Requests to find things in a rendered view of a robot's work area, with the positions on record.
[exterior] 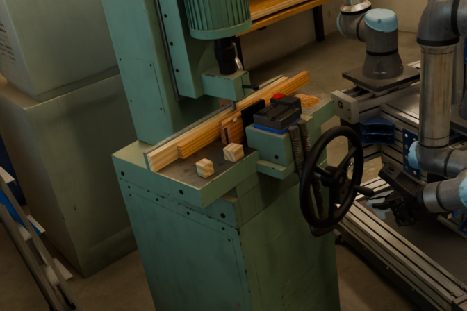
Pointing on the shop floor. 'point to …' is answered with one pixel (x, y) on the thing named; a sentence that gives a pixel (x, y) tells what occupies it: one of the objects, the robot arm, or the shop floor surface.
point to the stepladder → (25, 232)
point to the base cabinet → (233, 256)
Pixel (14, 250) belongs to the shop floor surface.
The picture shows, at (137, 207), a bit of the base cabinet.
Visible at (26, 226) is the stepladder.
